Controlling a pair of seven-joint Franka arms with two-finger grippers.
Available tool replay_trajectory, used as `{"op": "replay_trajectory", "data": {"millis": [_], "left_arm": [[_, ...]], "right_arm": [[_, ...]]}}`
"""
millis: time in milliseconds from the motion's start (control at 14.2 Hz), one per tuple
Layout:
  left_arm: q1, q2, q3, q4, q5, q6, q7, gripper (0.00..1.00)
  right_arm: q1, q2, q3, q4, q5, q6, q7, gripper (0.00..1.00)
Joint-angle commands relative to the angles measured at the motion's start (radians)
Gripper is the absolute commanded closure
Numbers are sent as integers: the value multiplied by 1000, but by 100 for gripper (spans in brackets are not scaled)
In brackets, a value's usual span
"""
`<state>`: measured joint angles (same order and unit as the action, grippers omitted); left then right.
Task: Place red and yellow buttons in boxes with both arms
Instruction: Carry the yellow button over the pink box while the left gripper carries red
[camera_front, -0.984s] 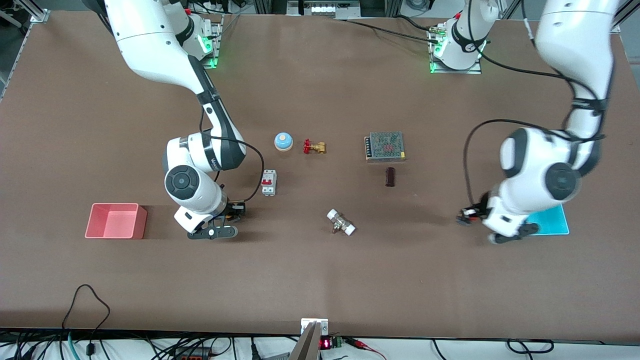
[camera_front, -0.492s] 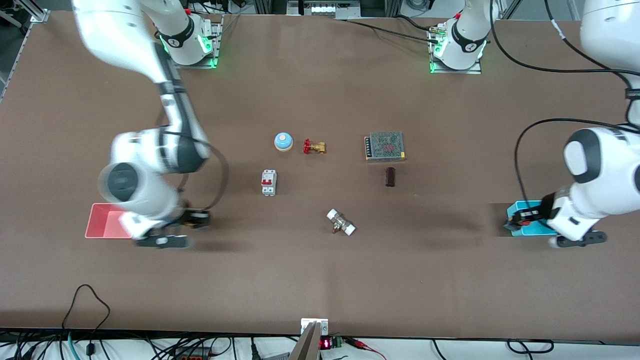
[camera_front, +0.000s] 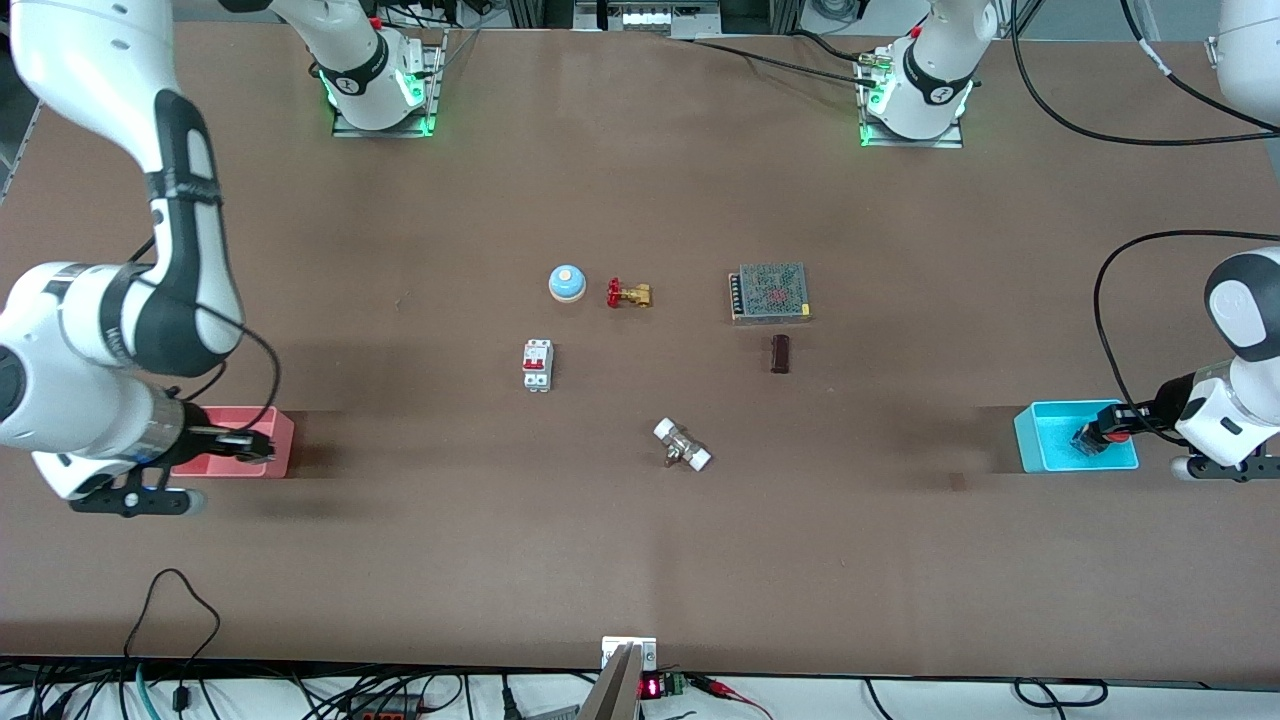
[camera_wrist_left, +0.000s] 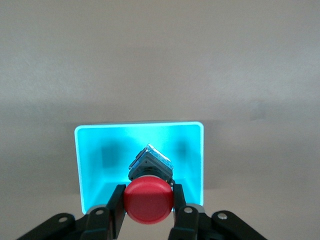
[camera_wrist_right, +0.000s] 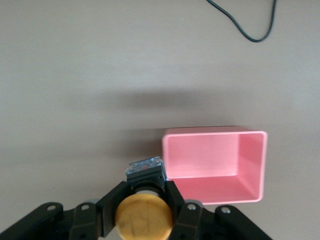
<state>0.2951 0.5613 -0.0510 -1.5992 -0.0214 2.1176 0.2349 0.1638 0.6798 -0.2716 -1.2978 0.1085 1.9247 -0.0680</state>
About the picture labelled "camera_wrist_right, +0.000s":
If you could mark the yellow push button switch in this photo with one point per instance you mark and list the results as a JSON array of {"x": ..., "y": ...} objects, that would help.
[{"x": 145, "y": 215}]

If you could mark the pink plastic box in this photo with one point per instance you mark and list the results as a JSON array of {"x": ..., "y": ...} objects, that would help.
[{"x": 214, "y": 166}]

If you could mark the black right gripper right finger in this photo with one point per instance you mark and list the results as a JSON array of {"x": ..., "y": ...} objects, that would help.
[{"x": 195, "y": 220}]

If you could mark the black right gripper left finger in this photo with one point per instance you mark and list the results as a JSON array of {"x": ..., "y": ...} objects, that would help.
[{"x": 95, "y": 220}]

